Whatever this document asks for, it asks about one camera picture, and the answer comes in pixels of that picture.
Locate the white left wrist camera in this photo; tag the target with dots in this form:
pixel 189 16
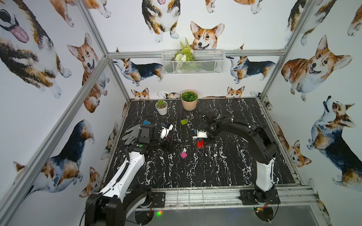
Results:
pixel 165 130

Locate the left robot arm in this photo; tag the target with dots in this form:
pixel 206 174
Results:
pixel 113 204

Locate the beige plant pot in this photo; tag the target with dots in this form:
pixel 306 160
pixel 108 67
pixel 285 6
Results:
pixel 189 100

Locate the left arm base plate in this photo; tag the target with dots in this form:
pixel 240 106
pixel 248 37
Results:
pixel 155 200

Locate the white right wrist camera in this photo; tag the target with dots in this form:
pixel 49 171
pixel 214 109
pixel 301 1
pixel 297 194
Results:
pixel 200 134

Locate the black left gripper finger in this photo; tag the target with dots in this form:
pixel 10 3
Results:
pixel 169 148
pixel 169 143

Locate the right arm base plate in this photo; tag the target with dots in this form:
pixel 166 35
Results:
pixel 257 196

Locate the green fern plant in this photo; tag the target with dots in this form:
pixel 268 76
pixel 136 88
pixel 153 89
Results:
pixel 184 55

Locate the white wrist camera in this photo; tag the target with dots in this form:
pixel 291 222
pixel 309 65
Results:
pixel 165 130
pixel 200 134

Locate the grey work glove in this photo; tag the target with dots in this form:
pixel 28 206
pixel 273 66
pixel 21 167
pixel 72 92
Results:
pixel 131 134

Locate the red lego brick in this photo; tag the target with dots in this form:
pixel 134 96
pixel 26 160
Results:
pixel 200 144

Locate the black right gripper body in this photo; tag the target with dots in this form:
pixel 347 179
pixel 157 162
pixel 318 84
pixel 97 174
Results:
pixel 210 133

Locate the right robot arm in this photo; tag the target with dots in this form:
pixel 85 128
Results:
pixel 262 147

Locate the pink lego brick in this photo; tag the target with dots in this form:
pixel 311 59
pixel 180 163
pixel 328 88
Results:
pixel 183 155

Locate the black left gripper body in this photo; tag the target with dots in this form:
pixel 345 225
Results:
pixel 168 141

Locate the white wire basket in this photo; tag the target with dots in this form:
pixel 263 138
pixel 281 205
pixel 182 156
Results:
pixel 206 62

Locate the green lego brick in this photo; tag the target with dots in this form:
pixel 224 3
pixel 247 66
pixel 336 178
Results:
pixel 183 122

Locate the small white plant pot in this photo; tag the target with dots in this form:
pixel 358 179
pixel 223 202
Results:
pixel 162 107

